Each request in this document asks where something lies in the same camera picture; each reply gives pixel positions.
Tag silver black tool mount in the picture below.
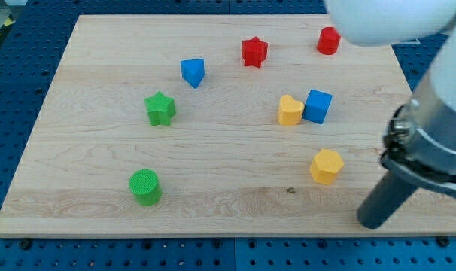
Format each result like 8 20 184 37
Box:
380 74 456 210

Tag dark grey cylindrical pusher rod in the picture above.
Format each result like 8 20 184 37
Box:
357 171 418 229

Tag yellow hexagon block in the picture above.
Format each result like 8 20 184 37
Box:
309 149 345 185

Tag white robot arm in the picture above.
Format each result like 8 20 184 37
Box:
325 0 456 229

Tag blue cube block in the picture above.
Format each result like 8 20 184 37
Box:
302 90 333 124

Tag red hexagon block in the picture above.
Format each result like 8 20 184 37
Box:
317 26 341 55

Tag yellow heart block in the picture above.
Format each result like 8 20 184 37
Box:
277 95 305 126

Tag red star block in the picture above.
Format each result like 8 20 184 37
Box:
242 36 269 68

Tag light wooden board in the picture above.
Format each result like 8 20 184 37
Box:
0 15 456 238

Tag blue triangle block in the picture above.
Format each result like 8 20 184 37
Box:
180 59 205 89

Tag green cylinder block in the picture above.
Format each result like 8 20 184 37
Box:
129 169 162 206

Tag green star block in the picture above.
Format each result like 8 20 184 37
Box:
144 91 176 126

